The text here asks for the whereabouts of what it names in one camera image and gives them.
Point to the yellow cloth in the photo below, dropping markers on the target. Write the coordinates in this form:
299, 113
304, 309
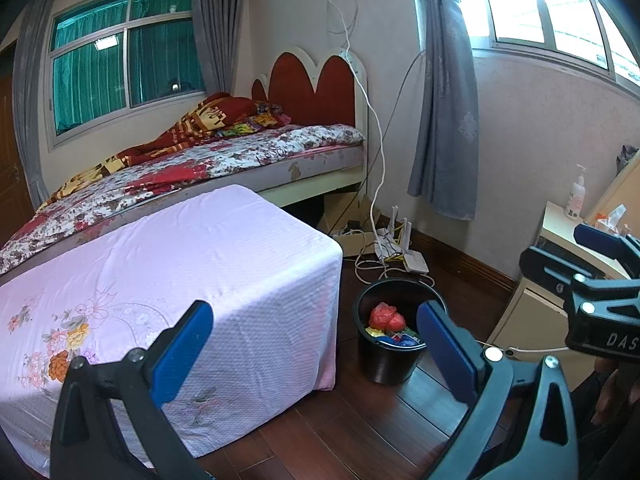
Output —
374, 332

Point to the black plastic bucket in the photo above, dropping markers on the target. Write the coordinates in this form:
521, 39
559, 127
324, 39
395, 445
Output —
385, 362

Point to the red printed blanket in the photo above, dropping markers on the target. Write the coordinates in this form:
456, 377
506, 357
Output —
190, 130

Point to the white pump bottle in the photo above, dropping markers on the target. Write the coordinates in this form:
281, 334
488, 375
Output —
575, 200

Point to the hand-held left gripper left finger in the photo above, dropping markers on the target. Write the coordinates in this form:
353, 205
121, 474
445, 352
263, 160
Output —
180, 350

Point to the colourful printed cloth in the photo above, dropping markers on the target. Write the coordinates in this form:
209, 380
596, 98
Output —
255, 120

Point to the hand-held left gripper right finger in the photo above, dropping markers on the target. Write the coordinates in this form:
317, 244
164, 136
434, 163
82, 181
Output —
445, 355

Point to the bright sliding window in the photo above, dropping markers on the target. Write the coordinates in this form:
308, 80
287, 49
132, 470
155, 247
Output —
540, 5

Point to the red cloth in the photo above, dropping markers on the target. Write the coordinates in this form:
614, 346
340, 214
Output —
385, 317

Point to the person's right hand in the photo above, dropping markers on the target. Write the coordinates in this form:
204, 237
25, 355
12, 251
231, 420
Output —
607, 395

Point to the tissue pack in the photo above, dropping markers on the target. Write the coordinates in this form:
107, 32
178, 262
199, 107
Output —
612, 220

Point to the floral bed sheet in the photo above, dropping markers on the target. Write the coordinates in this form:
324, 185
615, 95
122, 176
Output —
280, 147

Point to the wooden door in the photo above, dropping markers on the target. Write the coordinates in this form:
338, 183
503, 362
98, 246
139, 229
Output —
12, 160

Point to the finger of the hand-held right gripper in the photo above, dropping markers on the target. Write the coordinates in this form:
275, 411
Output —
600, 237
555, 270

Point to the grey patterned curtain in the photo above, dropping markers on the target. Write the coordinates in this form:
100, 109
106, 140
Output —
445, 135

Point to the white router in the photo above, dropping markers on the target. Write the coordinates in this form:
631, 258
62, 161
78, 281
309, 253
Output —
415, 262

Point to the white bed frame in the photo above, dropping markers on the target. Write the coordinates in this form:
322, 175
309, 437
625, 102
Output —
320, 177

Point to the cream bedside cabinet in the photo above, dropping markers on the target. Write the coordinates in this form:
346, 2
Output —
530, 310

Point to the window with green curtain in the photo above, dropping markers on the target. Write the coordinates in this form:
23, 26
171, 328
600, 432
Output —
125, 60

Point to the red white heart headboard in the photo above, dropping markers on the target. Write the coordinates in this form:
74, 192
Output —
295, 85

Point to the blue cloth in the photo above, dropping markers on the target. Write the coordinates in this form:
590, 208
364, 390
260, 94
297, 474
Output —
400, 341

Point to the cardboard box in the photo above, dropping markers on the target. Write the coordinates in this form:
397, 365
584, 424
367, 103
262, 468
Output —
352, 247

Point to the pink floral tablecloth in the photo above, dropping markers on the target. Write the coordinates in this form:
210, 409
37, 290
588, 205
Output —
175, 260

